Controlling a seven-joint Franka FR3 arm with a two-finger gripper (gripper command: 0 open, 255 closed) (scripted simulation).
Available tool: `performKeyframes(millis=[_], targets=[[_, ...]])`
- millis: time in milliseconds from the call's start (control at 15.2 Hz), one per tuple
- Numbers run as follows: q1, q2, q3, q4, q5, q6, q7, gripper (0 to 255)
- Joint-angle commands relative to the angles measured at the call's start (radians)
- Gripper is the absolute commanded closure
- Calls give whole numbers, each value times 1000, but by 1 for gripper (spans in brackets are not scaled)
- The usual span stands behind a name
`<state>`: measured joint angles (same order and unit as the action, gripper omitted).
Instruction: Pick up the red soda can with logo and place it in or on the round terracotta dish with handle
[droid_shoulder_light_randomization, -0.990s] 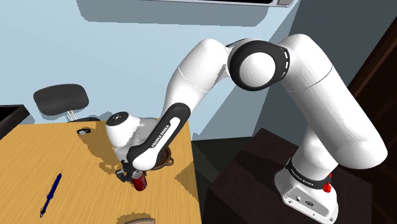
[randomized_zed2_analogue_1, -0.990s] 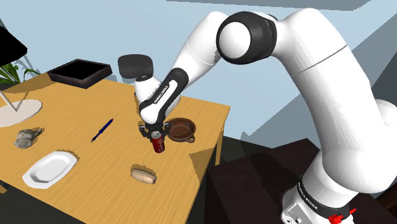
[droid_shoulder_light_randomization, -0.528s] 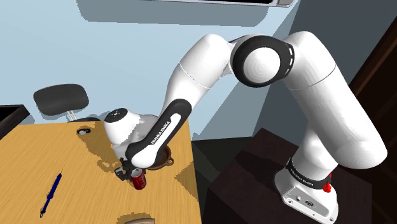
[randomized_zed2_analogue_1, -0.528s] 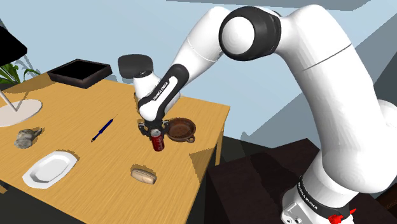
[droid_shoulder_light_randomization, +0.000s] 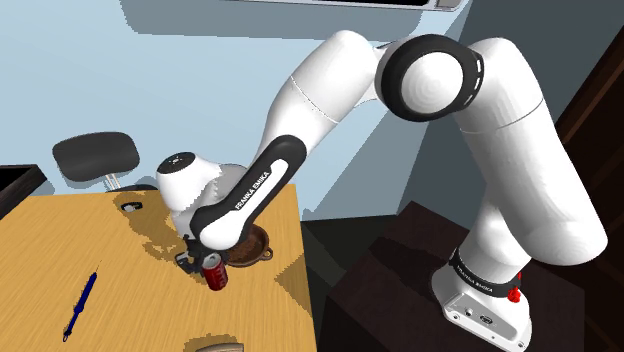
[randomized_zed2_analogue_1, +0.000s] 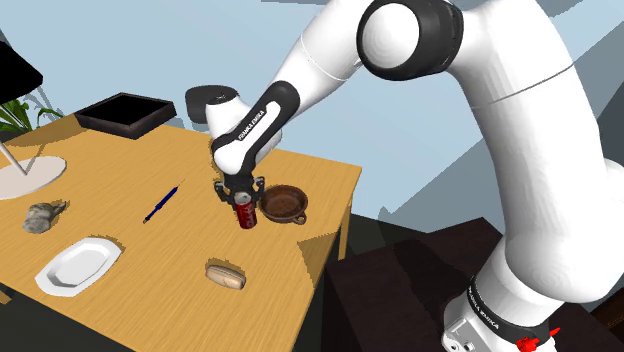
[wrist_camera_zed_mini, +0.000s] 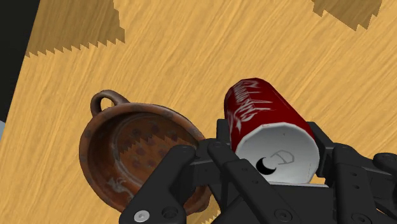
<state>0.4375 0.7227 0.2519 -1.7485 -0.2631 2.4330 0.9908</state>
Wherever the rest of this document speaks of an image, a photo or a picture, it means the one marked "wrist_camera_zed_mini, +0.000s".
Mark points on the red drink can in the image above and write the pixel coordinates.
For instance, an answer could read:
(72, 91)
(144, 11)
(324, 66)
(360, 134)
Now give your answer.
(263, 118)

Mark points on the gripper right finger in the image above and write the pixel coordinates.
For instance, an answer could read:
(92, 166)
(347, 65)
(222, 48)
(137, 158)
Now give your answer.
(350, 183)

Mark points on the brown clay colander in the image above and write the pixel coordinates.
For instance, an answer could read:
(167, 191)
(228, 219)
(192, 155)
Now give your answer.
(124, 149)

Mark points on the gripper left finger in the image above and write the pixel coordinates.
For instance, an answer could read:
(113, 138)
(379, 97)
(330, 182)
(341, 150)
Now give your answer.
(173, 186)

